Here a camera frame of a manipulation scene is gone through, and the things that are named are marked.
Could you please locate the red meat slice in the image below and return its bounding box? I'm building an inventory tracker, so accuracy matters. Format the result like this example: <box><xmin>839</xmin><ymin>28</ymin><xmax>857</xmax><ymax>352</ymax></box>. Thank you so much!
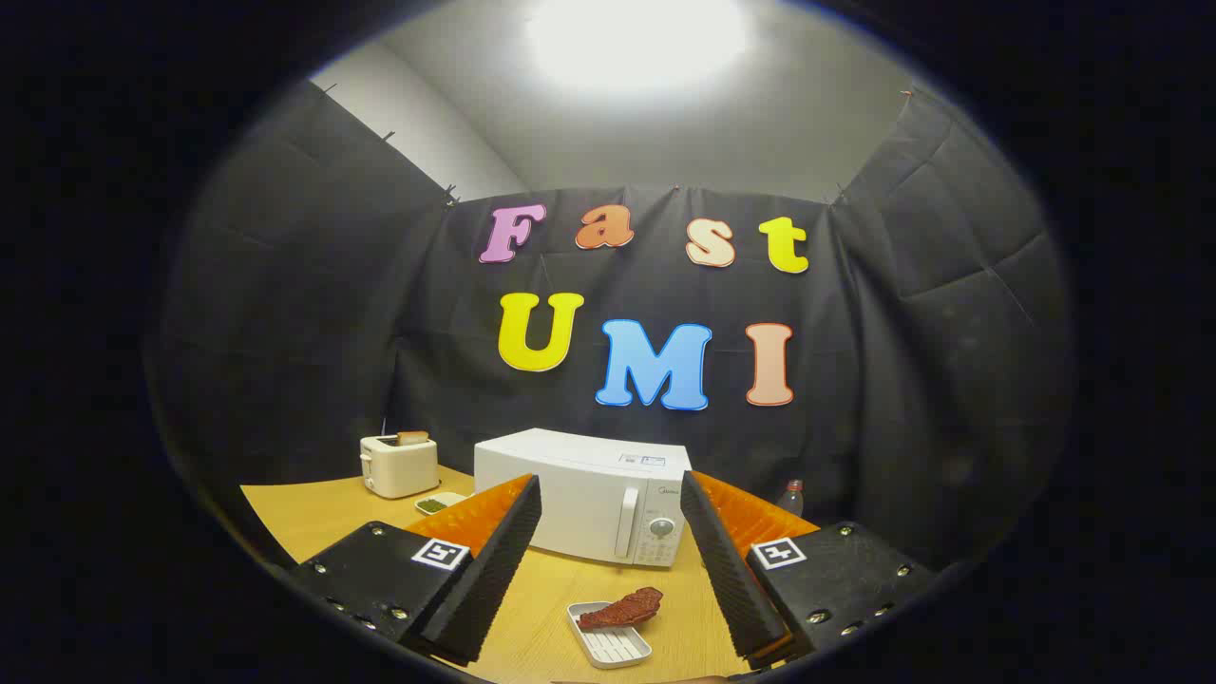
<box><xmin>578</xmin><ymin>587</ymin><xmax>664</xmax><ymax>632</ymax></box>

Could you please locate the cream pop-up toaster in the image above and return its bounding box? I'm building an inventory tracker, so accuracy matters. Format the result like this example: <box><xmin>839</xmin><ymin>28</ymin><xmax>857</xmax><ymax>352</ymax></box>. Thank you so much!
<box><xmin>359</xmin><ymin>432</ymin><xmax>441</xmax><ymax>500</ymax></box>

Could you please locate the white toaster oven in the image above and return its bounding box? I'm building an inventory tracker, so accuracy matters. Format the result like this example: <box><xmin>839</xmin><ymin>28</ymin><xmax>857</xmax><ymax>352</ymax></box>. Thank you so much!
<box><xmin>473</xmin><ymin>427</ymin><xmax>693</xmax><ymax>569</ymax></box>

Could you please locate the white ribbed tray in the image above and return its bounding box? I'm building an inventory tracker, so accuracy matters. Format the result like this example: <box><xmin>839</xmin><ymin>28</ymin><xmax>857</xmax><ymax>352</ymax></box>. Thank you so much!
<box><xmin>566</xmin><ymin>600</ymin><xmax>654</xmax><ymax>670</ymax></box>

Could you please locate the black backdrop cloth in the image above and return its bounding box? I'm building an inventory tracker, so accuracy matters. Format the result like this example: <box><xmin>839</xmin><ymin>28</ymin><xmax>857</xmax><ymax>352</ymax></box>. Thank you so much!
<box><xmin>142</xmin><ymin>81</ymin><xmax>1074</xmax><ymax>571</ymax></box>

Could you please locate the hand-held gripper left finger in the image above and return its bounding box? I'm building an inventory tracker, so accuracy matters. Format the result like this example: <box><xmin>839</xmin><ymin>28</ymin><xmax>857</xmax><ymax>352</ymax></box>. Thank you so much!
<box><xmin>285</xmin><ymin>473</ymin><xmax>542</xmax><ymax>666</ymax></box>

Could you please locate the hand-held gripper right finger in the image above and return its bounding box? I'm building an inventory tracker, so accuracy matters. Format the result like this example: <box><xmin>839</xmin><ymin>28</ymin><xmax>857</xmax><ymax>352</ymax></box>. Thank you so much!
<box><xmin>679</xmin><ymin>469</ymin><xmax>941</xmax><ymax>671</ymax></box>

